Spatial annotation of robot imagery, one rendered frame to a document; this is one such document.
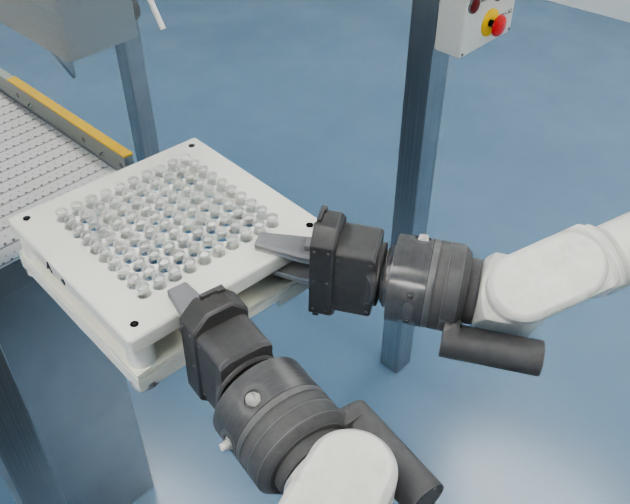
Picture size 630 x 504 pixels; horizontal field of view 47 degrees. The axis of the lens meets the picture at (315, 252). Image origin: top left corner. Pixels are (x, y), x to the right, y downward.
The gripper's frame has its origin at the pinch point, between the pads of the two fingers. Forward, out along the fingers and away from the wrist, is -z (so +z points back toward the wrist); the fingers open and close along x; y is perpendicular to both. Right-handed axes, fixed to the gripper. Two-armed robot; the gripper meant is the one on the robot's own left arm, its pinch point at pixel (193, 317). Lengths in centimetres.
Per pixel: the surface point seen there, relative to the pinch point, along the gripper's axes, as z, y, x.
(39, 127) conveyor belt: -64, 6, 16
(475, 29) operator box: -41, 81, 9
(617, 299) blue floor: -25, 149, 107
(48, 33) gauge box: -44.4, 5.3, -8.8
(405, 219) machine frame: -47, 76, 56
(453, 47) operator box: -42, 76, 12
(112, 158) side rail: -46.2, 10.8, 13.1
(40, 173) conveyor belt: -52, 1, 15
